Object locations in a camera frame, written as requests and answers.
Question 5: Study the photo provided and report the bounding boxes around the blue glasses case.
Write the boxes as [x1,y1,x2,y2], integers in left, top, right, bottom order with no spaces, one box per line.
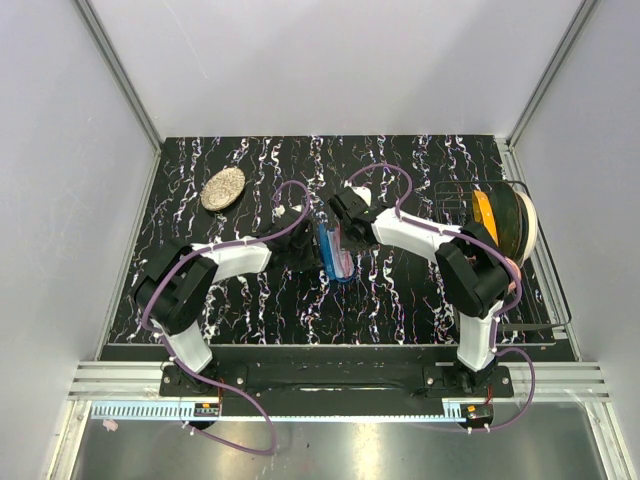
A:
[318,224,355,283]

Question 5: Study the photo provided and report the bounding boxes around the red frame sunglasses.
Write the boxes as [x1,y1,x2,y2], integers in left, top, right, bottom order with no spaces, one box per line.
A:
[328,227,354,281]

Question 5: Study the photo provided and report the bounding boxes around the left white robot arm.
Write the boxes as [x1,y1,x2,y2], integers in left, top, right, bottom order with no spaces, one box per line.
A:
[132,205,322,396]

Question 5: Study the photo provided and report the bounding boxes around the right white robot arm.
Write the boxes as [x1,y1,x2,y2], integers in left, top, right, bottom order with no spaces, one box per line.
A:
[328,186,519,397]

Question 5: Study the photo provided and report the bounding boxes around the speckled oval stone coaster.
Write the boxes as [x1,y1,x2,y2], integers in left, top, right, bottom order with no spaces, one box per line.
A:
[200,167,246,212]

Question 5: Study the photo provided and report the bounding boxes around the yellow plate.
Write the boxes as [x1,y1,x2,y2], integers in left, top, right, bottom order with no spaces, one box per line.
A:
[471,190,498,243]

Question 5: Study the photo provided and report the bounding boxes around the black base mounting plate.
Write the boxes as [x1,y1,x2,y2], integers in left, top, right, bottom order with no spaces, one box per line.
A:
[158,362,516,419]

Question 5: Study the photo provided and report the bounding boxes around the dark green plate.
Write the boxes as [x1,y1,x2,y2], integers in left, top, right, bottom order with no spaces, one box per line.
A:
[489,182,524,258]

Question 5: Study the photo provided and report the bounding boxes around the pink patterned mug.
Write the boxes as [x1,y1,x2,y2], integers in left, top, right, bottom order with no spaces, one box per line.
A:
[505,257,522,301]

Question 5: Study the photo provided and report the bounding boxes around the cream white plate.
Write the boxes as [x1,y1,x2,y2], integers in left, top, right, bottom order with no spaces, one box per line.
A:
[516,191,538,266]

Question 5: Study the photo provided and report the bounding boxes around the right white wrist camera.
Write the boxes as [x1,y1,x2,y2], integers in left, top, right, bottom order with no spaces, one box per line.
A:
[344,181,372,206]

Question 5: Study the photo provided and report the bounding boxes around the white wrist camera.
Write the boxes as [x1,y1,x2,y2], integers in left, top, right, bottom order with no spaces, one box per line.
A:
[344,181,372,206]
[274,204,304,219]

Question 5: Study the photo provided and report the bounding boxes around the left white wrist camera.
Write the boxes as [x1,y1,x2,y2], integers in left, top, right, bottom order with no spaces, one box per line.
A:
[274,204,304,219]

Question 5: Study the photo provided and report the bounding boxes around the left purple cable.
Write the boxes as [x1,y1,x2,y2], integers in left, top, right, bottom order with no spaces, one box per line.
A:
[139,179,312,456]

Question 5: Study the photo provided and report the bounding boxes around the purple cable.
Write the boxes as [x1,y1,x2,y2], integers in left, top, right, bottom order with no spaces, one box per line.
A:
[347,163,539,432]
[139,179,312,456]

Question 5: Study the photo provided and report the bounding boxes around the white cable duct strip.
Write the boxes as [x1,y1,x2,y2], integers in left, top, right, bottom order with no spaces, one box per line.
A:
[90,392,469,423]

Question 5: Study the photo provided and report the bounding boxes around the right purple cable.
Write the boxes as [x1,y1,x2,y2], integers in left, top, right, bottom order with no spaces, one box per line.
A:
[347,163,539,432]

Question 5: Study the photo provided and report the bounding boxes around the black wire dish rack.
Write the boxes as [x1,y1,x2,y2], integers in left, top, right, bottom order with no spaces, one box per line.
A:
[435,180,572,344]

